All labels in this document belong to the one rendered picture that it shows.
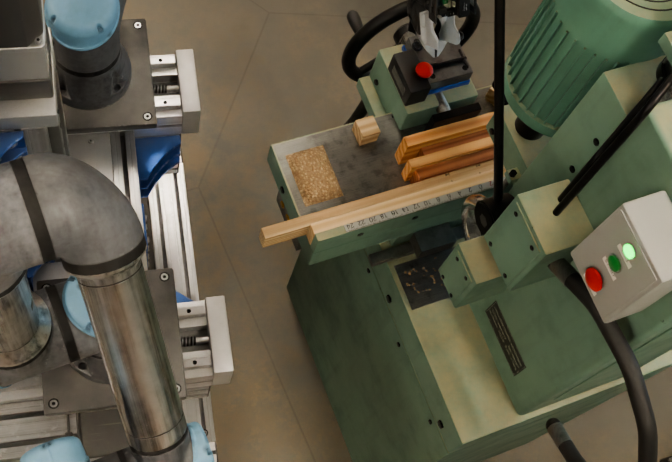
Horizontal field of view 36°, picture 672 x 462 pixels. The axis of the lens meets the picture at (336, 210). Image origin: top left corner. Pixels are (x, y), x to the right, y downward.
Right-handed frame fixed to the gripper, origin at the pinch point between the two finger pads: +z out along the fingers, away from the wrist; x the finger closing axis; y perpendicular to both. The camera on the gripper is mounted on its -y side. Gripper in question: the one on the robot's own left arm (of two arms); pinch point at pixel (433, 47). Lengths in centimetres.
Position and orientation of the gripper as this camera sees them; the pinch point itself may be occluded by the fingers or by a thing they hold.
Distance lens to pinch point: 169.1
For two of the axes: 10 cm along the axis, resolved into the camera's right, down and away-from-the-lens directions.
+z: 0.4, 7.8, 6.3
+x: 9.2, -2.8, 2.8
